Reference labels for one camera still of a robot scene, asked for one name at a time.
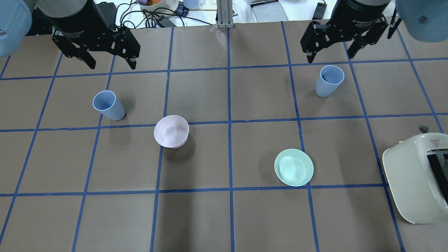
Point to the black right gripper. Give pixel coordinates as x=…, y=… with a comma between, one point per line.
x=357, y=15

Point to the black power adapter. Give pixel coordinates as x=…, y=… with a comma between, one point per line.
x=320, y=10

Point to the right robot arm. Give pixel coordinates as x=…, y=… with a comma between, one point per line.
x=425, y=20

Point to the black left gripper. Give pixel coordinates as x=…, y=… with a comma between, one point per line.
x=77, y=23

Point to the metal tray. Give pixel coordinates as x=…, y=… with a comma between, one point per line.
x=268, y=11

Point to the blue cup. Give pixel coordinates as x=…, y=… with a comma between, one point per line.
x=107, y=103

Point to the blue cup near right arm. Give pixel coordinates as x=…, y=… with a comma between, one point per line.
x=329, y=79

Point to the pink bowl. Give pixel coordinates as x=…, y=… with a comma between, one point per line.
x=171, y=131

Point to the aluminium frame post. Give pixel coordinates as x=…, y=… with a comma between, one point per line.
x=225, y=14

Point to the mint green bowl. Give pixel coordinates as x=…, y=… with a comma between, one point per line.
x=294, y=167

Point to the cream white toaster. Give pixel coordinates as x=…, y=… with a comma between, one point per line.
x=416, y=170

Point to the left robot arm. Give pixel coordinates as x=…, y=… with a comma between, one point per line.
x=16, y=19

